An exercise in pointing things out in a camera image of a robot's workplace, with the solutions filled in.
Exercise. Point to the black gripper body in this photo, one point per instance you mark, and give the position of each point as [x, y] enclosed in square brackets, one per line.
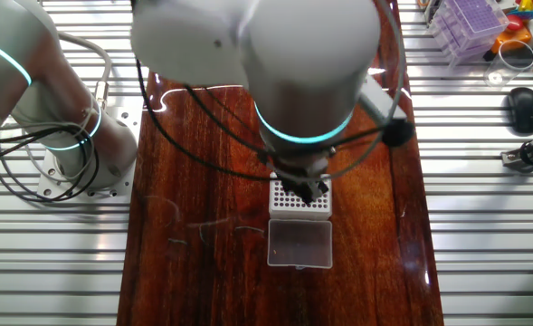
[293, 183]

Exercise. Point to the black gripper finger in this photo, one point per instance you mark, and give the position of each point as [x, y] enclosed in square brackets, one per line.
[322, 186]
[307, 194]

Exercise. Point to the white tip rack clear lid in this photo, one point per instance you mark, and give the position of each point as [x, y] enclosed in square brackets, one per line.
[300, 244]

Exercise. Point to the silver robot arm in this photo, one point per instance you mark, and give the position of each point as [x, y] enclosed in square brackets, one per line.
[311, 54]

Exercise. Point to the purple pipette tip box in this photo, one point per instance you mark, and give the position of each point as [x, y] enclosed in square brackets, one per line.
[467, 27]

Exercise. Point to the dark red wooden board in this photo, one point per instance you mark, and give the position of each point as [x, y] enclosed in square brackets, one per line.
[361, 226]

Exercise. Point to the clear plastic cup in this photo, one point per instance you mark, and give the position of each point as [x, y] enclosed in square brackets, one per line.
[497, 77]

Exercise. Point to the black computer mouse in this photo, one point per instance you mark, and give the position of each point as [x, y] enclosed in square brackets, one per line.
[522, 111]

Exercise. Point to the orange toy with red knob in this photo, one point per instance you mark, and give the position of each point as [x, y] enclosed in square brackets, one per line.
[510, 41]

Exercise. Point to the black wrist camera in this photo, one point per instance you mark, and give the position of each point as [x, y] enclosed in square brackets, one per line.
[398, 132]

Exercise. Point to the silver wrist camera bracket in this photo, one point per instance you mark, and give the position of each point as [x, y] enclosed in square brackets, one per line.
[379, 99]

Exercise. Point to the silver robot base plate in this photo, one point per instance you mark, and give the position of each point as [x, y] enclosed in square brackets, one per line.
[128, 120]

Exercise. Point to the side camera mount arm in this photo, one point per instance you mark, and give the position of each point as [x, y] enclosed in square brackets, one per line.
[515, 158]

